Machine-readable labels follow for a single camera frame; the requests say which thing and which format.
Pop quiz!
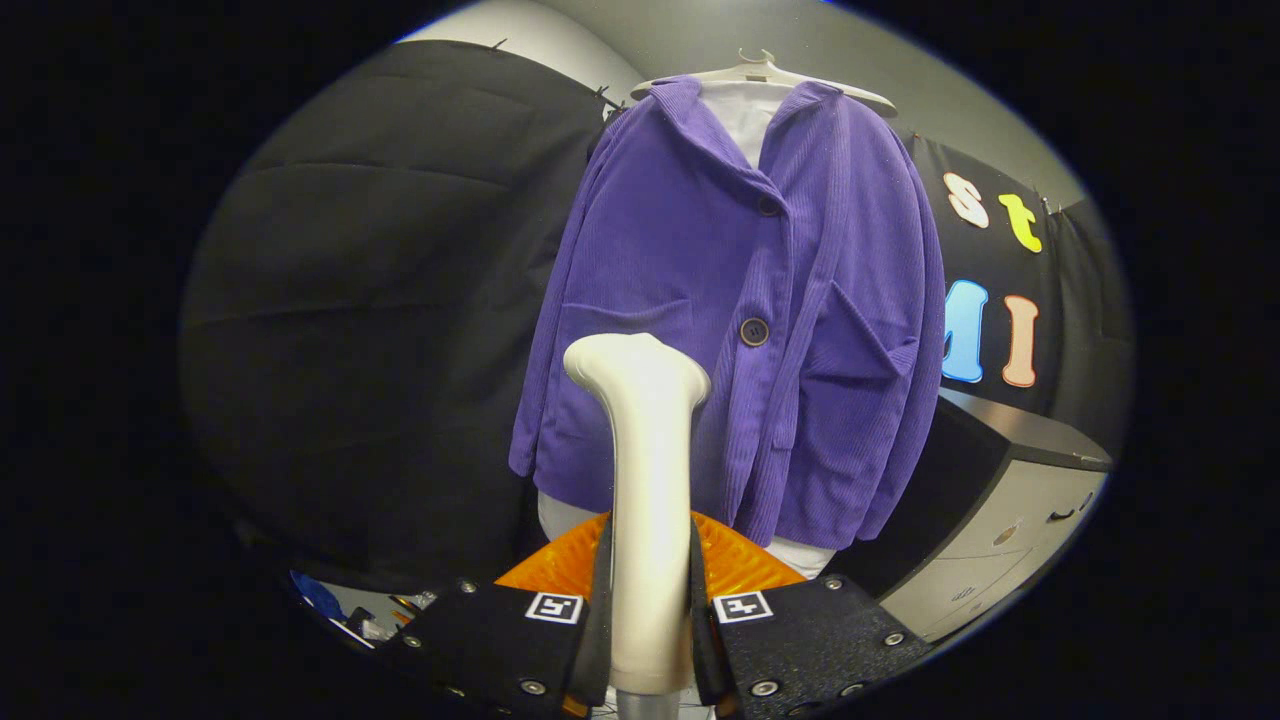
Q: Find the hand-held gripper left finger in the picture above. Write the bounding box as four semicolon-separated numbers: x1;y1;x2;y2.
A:
375;512;613;720

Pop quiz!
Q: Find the white garment steamer head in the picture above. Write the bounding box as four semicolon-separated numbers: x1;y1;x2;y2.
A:
562;333;711;696

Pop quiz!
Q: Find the purple corduroy jacket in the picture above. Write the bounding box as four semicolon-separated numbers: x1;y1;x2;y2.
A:
508;75;947;551

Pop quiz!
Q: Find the blue object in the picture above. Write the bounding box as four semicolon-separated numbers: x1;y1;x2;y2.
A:
294;572;347;621

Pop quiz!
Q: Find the grey cabinet with dark top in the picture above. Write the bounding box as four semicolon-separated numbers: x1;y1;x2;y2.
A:
830;388;1113;643

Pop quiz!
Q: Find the white plastic clothes hanger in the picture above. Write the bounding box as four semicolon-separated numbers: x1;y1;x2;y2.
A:
630;48;898;118

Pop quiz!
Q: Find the clutter of small items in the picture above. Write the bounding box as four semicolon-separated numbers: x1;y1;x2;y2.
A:
345;588;439;646

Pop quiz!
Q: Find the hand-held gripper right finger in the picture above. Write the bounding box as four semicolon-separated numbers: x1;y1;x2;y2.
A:
690;512;936;720

